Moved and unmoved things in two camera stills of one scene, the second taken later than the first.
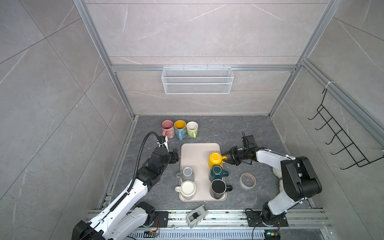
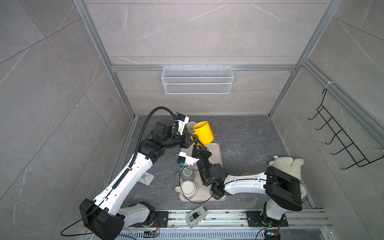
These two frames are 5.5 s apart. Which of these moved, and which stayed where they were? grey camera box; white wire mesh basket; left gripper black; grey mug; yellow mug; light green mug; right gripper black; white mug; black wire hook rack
Moved: yellow mug; left gripper black; right gripper black
Stayed: grey mug; light green mug; grey camera box; white wire mesh basket; black wire hook rack; white mug
